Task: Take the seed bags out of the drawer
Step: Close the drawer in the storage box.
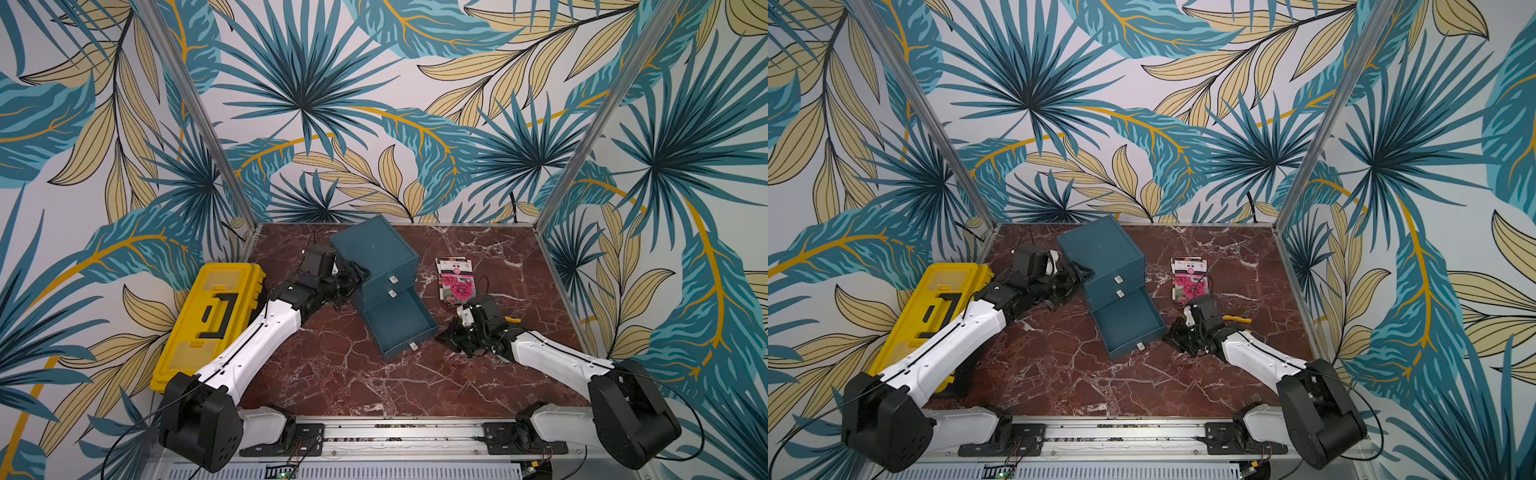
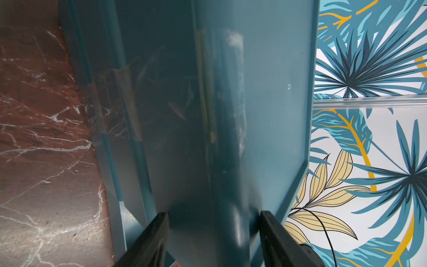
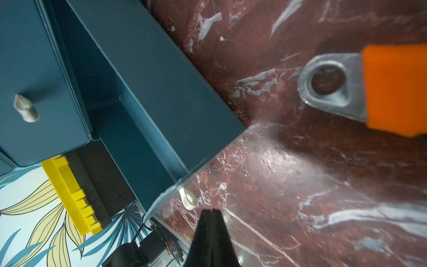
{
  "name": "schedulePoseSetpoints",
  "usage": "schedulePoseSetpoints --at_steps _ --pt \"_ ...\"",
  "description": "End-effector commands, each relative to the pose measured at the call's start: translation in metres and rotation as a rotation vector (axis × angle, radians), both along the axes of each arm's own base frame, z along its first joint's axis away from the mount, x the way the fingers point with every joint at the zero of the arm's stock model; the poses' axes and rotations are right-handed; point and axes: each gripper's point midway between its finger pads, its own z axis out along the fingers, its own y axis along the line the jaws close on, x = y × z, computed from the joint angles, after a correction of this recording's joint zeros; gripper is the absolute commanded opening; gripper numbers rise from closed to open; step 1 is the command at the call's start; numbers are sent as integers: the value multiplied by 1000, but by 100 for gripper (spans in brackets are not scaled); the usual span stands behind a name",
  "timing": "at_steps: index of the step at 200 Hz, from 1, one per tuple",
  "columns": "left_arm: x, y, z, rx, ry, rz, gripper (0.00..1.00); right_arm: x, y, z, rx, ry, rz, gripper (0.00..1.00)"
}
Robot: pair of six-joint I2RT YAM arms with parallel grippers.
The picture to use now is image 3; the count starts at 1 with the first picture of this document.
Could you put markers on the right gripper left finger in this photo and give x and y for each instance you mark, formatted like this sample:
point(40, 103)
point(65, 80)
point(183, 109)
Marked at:
point(200, 252)

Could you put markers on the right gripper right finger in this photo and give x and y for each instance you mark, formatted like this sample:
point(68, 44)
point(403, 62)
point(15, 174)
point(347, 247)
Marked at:
point(222, 252)

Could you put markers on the teal bottom drawer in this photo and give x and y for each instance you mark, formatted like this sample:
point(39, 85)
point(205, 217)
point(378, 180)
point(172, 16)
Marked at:
point(159, 119)

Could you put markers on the teal drawer cabinet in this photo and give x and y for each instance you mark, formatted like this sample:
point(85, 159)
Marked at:
point(42, 113)

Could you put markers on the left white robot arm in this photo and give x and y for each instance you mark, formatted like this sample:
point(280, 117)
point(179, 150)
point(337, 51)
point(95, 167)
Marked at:
point(158, 249)

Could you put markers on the yellow plastic toolbox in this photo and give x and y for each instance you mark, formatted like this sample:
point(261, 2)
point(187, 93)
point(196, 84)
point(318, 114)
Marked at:
point(71, 195)

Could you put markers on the orange adjustable wrench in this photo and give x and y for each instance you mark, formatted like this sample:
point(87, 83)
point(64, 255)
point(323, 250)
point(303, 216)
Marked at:
point(384, 87)

